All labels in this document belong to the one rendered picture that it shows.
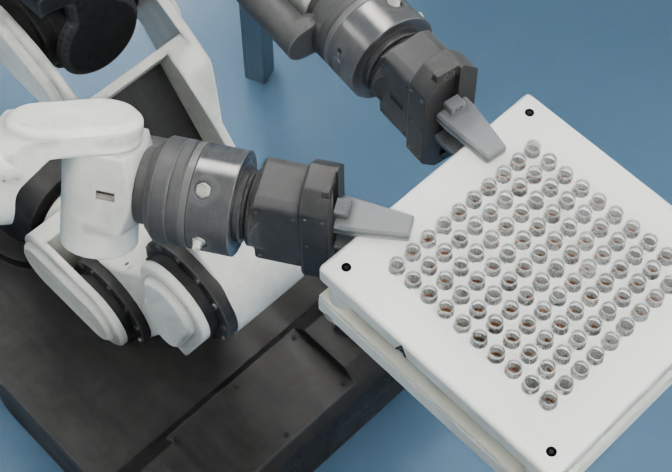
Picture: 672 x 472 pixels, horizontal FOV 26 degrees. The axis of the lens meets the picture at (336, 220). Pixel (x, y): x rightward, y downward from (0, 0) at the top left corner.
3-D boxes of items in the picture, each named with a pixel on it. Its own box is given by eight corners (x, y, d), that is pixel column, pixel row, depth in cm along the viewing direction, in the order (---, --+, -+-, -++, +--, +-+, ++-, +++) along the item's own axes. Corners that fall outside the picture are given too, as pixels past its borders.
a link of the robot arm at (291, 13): (402, 53, 134) (329, -21, 139) (406, -27, 125) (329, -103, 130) (302, 111, 130) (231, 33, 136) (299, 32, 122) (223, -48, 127)
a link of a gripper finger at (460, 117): (481, 168, 118) (434, 118, 121) (512, 148, 119) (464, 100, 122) (483, 156, 117) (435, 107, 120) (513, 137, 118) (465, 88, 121)
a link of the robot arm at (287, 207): (349, 131, 114) (203, 103, 116) (319, 232, 109) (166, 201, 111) (350, 218, 125) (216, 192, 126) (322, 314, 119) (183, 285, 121)
